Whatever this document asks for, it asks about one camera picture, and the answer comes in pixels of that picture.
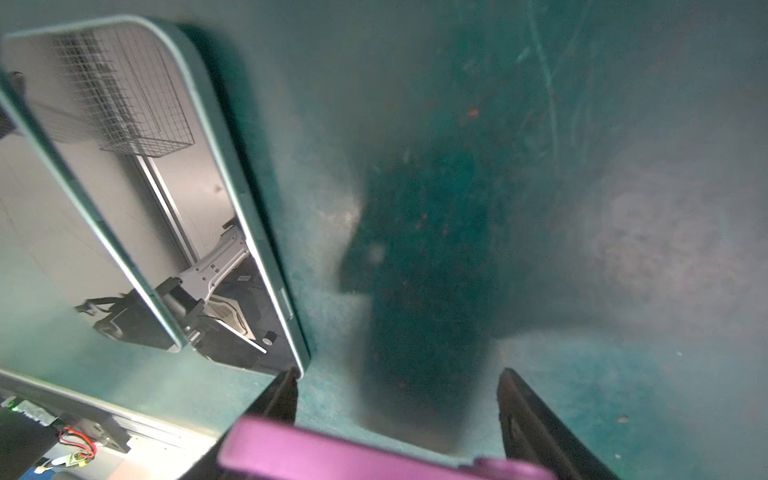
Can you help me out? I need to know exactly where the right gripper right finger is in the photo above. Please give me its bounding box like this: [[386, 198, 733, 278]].
[[497, 368, 617, 479]]

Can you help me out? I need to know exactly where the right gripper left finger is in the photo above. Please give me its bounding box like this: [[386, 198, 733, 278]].
[[179, 367, 301, 480]]

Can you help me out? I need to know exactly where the phone black landscape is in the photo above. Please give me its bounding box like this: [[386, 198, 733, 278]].
[[0, 71, 188, 354]]

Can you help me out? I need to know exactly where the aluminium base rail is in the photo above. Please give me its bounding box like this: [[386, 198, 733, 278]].
[[1, 369, 217, 454]]

